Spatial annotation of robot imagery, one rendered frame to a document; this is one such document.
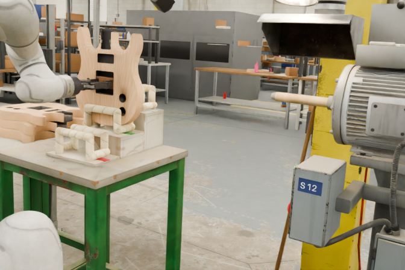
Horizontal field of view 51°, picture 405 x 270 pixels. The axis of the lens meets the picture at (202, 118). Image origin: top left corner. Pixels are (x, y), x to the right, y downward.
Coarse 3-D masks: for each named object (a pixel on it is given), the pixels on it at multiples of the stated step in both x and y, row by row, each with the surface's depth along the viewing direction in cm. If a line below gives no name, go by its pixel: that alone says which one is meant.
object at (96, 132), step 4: (72, 128) 180; (76, 128) 179; (80, 128) 178; (84, 128) 177; (88, 128) 177; (92, 128) 176; (96, 128) 176; (88, 132) 176; (92, 132) 175; (96, 132) 174; (100, 132) 173; (104, 132) 173; (100, 136) 174
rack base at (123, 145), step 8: (104, 128) 190; (112, 128) 191; (96, 136) 182; (112, 136) 177; (120, 136) 177; (128, 136) 180; (136, 136) 185; (80, 144) 187; (96, 144) 182; (112, 144) 178; (120, 144) 176; (128, 144) 181; (136, 144) 185; (112, 152) 178; (120, 152) 176; (128, 152) 181; (136, 152) 186
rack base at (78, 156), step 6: (66, 150) 182; (72, 150) 182; (78, 150) 183; (84, 150) 183; (54, 156) 175; (60, 156) 173; (66, 156) 173; (72, 156) 173; (78, 156) 174; (84, 156) 174; (108, 156) 176; (114, 156) 176; (78, 162) 168; (84, 162) 167; (90, 162) 166; (96, 162) 167; (102, 162) 168; (108, 162) 171
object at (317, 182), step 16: (320, 160) 118; (336, 160) 119; (304, 176) 110; (320, 176) 107; (336, 176) 111; (304, 192) 110; (320, 192) 108; (336, 192) 113; (304, 208) 111; (320, 208) 108; (304, 224) 111; (320, 224) 109; (336, 224) 118; (368, 224) 119; (304, 240) 112; (320, 240) 110; (336, 240) 121
